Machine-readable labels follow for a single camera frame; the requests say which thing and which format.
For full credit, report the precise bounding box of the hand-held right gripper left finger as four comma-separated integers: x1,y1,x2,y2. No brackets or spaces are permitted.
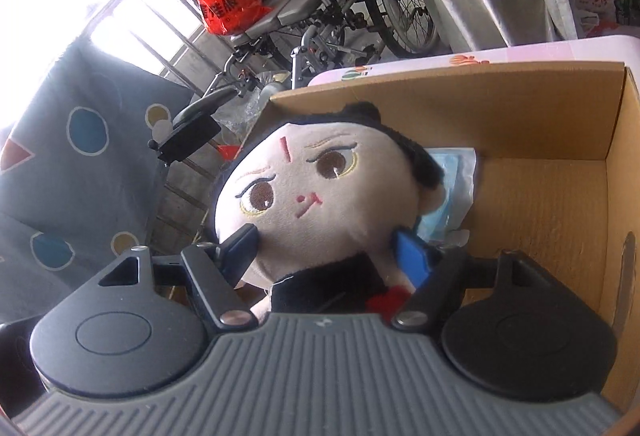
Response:
97,223,260,336

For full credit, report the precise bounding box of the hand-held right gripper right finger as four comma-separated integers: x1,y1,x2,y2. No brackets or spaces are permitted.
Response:
391,227,546,332

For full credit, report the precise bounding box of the black-haired plush doll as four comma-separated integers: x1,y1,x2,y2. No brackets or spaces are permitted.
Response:
212,102,446,317

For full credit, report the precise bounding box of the brown cardboard box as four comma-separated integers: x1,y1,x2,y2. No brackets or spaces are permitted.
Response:
267,61,640,412

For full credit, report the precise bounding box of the blue face mask packet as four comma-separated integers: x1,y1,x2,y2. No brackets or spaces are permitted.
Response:
417,148,478,247

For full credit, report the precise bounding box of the black clamp holder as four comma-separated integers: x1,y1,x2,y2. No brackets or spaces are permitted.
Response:
148,92,221,163

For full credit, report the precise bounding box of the clear plastic bag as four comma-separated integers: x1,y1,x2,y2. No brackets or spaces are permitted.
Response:
217,71,291,142

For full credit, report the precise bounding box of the grey blanket with circles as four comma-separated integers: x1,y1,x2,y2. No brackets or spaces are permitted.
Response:
0,36,196,322

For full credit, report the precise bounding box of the metal window railing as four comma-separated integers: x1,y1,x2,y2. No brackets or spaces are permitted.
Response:
85,0,241,237

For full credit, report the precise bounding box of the pink printed tablecloth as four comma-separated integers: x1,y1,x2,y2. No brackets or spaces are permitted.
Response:
307,36,640,89

